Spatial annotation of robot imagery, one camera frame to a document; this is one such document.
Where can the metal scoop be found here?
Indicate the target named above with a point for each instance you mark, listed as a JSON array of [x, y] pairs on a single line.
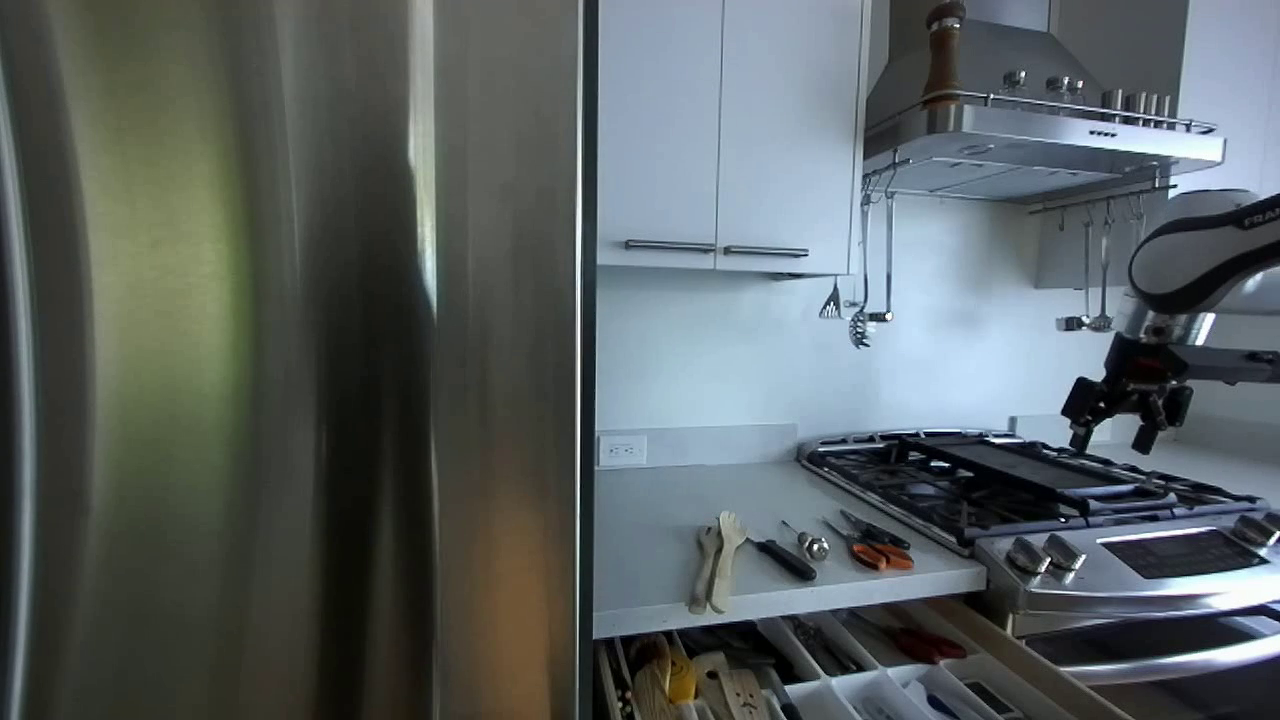
[[813, 544]]

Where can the black scissors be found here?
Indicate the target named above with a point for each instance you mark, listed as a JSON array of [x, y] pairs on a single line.
[[881, 539]]

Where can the hanging metal ladle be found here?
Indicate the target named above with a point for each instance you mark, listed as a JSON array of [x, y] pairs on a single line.
[[1070, 321], [1102, 321]]

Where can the white drawer organizer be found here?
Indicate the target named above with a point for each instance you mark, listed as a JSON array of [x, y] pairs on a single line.
[[864, 692]]

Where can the white wall outlet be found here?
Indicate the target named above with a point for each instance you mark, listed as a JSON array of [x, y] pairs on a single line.
[[626, 449]]

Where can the open wooden kitchen drawer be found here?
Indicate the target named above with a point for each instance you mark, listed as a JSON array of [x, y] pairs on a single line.
[[1055, 680]]

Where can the yellow kitchen utensil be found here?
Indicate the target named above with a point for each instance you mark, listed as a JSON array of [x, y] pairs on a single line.
[[683, 680]]

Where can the stainless steel range hood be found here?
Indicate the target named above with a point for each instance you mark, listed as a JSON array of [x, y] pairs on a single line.
[[1043, 143]]

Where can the black cast iron burner grate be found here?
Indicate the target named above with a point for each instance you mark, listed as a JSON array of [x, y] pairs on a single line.
[[834, 455]]

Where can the stainless steel refrigerator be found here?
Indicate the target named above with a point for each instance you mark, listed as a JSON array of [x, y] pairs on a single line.
[[267, 363]]

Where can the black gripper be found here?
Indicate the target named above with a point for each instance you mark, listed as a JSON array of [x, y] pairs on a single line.
[[1143, 369]]

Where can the metal utensil rail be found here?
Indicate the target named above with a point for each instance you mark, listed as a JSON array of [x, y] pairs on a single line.
[[1094, 203]]

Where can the hanging metal utensil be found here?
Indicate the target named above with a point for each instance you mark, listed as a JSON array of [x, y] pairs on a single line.
[[834, 315], [885, 318], [863, 329]]

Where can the wooden spatula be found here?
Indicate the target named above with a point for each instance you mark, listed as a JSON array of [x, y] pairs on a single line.
[[726, 565]]

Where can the stainless steel gas range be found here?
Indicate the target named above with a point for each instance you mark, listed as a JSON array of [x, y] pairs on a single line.
[[1132, 585]]

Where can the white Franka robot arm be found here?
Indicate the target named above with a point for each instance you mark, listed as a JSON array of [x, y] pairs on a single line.
[[1203, 253]]

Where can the black stove griddle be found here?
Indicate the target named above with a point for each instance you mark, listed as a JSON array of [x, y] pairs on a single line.
[[1034, 467]]

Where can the brown wooden pepper grinder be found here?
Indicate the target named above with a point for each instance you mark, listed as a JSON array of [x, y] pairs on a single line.
[[945, 62]]

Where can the white upper cabinet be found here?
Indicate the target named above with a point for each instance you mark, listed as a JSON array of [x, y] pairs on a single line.
[[720, 120]]

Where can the silver stove knob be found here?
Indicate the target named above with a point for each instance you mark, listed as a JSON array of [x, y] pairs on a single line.
[[1027, 552], [1252, 530], [1061, 548]]

